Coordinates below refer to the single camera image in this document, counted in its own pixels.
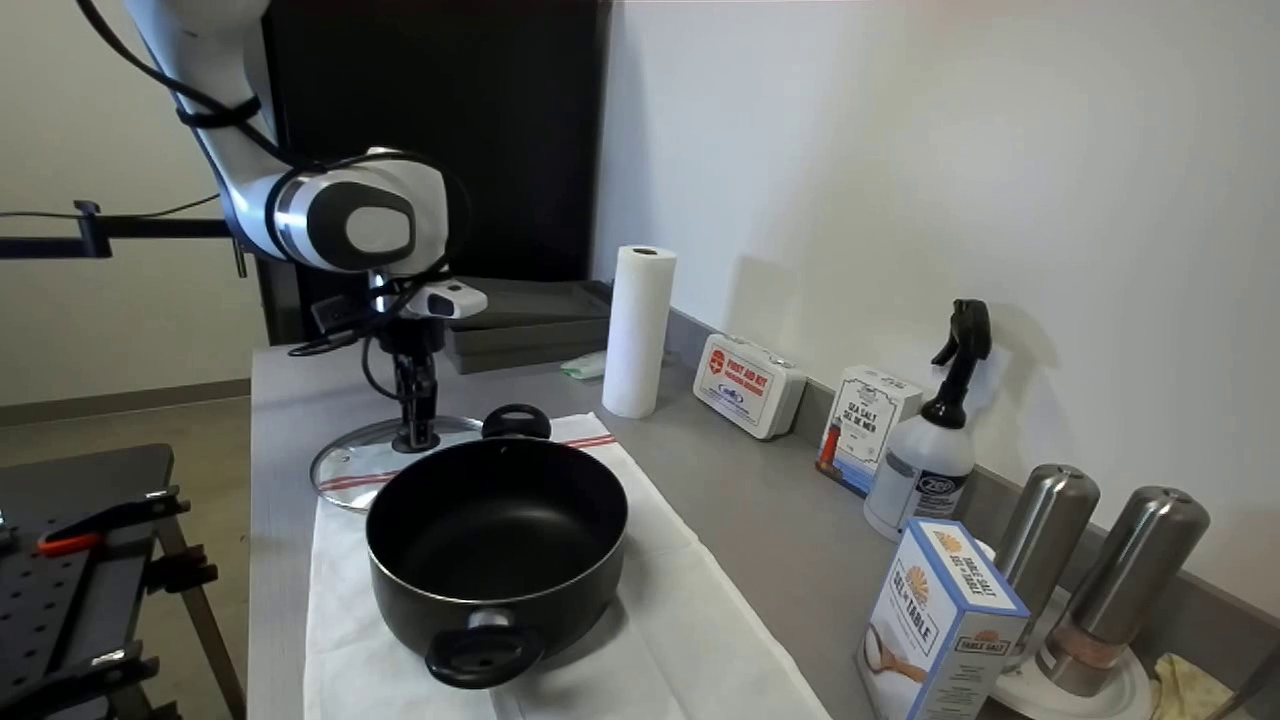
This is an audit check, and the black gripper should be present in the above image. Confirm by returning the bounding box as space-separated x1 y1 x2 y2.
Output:
374 313 448 456

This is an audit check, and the glass lid with black knob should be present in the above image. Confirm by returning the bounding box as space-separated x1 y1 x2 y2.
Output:
307 411 489 511

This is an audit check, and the small pale green packet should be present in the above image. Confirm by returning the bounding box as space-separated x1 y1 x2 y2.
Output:
551 349 611 386

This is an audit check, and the white paper towel roll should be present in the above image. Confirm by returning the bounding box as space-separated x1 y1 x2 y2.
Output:
601 240 679 423

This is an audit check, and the white red first aid box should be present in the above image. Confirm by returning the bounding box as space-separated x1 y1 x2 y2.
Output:
689 329 812 444

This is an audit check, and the black perforated work table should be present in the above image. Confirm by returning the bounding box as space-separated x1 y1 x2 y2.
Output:
0 438 251 720

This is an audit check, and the white towel with red stripes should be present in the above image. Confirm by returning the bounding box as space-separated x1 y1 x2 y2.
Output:
300 408 831 720

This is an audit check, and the white carton with red print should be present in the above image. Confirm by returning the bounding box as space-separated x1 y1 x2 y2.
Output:
812 363 928 501

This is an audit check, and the clear spray bottle black trigger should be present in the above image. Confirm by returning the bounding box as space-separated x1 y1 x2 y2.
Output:
859 294 996 545

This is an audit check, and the blue white cardboard box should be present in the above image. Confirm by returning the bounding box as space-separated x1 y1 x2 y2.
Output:
856 517 1033 720

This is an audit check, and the stainless steel grinder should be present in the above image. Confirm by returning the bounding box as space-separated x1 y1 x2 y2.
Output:
1035 485 1213 697
991 459 1105 654

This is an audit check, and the white round plate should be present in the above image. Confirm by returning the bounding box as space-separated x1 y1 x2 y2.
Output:
991 623 1155 720

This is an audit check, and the yellow cloth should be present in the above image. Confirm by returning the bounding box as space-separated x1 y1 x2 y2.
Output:
1149 648 1243 720

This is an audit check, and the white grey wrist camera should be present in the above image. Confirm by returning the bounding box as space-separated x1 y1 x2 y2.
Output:
396 276 492 323

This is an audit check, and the black pot with two handles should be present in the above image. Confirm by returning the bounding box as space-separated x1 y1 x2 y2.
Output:
359 404 633 692

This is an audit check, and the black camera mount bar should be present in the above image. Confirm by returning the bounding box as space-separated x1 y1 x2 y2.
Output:
0 195 245 264

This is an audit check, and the black clamp with red handle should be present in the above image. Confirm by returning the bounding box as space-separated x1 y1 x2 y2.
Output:
31 485 196 560

